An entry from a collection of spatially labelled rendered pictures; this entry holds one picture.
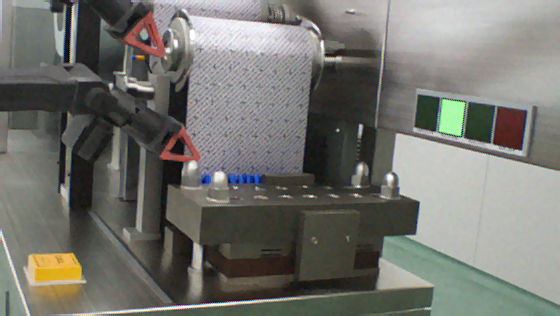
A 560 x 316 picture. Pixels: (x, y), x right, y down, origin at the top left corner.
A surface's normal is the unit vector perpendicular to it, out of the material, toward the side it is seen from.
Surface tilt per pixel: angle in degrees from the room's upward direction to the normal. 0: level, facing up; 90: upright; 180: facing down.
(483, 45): 90
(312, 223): 90
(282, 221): 90
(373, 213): 90
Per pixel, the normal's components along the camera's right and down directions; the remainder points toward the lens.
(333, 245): 0.39, 0.18
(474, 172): -0.92, 0.00
